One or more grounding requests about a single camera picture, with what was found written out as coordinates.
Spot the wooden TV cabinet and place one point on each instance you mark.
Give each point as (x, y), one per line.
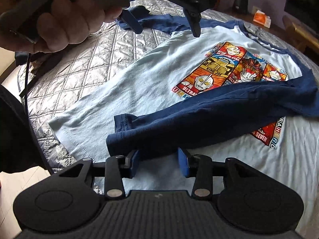
(282, 25)

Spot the dark navy folded garment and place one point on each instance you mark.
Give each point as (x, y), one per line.
(41, 63)

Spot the silver quilted table cover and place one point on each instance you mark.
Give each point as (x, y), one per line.
(82, 62)

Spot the black cylindrical speaker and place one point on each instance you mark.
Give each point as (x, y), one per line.
(240, 6)

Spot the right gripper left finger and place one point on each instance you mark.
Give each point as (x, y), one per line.
(132, 162)

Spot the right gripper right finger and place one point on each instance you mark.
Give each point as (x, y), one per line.
(184, 162)

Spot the white wall socket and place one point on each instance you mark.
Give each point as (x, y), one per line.
(254, 9)

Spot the person left hand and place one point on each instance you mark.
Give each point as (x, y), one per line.
(67, 23)

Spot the blue raglan graphic shirt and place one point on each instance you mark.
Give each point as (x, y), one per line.
(224, 94)

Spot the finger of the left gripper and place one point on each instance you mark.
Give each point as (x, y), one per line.
(129, 19)
(194, 19)

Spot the black flat screen television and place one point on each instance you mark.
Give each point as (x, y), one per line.
(304, 10)

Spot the orange white tissue box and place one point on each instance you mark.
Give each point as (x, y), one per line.
(261, 18)

